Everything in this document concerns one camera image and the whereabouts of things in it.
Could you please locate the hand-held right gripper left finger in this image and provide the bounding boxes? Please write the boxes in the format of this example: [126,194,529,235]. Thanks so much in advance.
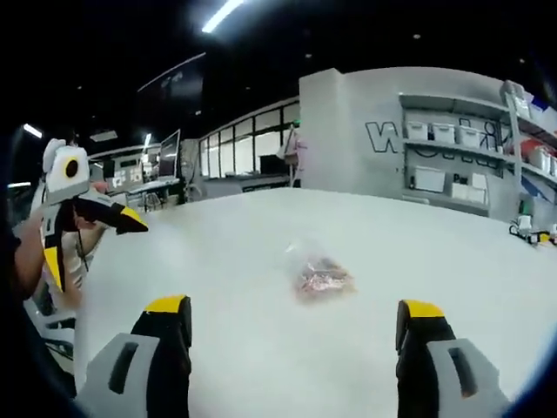
[85,294,193,418]

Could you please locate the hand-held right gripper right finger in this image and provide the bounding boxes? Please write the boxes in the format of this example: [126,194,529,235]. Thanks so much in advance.
[394,299,511,418]

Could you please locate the clear resealable bag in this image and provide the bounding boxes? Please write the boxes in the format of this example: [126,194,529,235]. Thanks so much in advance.
[282,238,359,302]

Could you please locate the person's dark clothing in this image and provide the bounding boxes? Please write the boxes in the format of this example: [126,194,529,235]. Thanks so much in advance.
[0,185,34,314]

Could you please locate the background work desk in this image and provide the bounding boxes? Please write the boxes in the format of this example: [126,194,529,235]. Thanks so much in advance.
[125,177,184,210]

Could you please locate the white plastic chair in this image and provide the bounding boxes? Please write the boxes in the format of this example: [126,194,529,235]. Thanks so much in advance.
[23,295,78,362]

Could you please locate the computer monitor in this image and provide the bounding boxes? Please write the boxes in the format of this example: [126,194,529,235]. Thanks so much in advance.
[157,128,182,182]

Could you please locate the glass window partition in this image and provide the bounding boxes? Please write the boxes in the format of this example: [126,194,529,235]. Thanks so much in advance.
[198,100,301,179]

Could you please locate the black screen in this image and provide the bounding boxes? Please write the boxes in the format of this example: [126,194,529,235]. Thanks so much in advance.
[259,154,291,175]

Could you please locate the small white yellow device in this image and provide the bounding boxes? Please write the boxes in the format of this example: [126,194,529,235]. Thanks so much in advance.
[508,214,557,247]

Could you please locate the white stacked boxes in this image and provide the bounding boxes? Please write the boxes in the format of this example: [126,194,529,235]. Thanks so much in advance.
[451,172,487,205]

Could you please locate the white pink cloth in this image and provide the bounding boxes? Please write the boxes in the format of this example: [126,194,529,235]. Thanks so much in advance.
[285,125,308,186]

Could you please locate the wide white box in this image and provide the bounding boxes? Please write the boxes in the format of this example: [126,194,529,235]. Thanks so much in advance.
[414,167,446,192]

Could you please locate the long ceiling light strip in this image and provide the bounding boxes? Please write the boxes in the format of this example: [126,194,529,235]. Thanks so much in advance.
[201,0,245,34]

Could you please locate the grey shelf unit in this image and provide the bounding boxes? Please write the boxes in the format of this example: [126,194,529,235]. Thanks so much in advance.
[398,79,557,217]

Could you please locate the red white storage bin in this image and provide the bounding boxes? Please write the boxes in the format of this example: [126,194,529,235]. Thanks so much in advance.
[520,138,557,175]

